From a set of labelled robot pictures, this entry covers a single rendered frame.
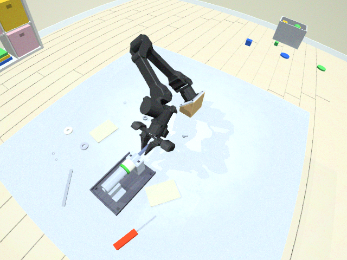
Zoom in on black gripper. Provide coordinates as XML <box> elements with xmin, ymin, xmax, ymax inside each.
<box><xmin>131</xmin><ymin>118</ymin><xmax>175</xmax><ymax>155</ymax></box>

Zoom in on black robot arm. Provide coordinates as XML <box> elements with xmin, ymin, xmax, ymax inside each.
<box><xmin>130</xmin><ymin>34</ymin><xmax>198</xmax><ymax>124</ymax></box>

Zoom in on orange-handled screwdriver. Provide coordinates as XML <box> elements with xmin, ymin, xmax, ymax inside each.
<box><xmin>113</xmin><ymin>216</ymin><xmax>156</xmax><ymax>250</ymax></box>

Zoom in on green ring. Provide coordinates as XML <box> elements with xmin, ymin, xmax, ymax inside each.
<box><xmin>120</xmin><ymin>164</ymin><xmax>130</xmax><ymax>174</ymax></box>

